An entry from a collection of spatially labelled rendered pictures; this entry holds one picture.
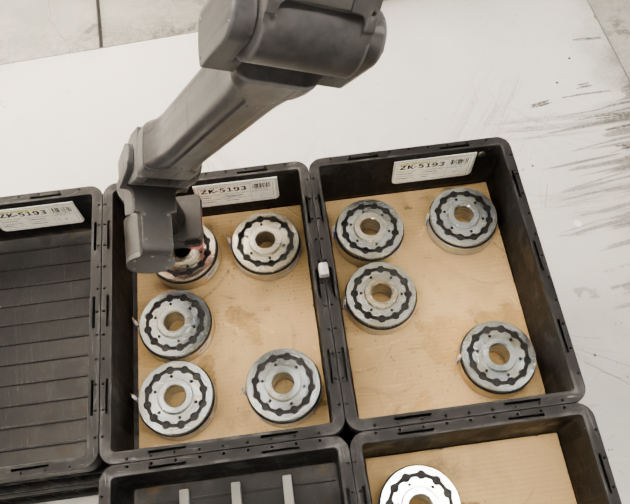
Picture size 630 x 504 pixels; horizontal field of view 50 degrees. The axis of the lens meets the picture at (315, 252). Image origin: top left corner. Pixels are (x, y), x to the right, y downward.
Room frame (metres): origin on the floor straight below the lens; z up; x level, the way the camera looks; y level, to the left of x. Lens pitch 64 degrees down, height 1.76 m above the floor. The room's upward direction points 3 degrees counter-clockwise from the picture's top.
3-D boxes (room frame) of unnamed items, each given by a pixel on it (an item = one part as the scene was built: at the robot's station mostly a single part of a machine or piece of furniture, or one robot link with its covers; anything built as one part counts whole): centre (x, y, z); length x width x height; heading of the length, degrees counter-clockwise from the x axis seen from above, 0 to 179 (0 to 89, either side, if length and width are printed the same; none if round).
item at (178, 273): (0.46, 0.20, 0.86); 0.10 x 0.10 x 0.01
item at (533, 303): (0.37, -0.16, 0.87); 0.40 x 0.30 x 0.11; 4
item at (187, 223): (0.45, 0.20, 0.98); 0.10 x 0.07 x 0.07; 93
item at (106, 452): (0.35, 0.14, 0.92); 0.40 x 0.30 x 0.02; 4
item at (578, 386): (0.37, -0.16, 0.92); 0.40 x 0.30 x 0.02; 4
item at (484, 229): (0.49, -0.23, 0.86); 0.10 x 0.10 x 0.01
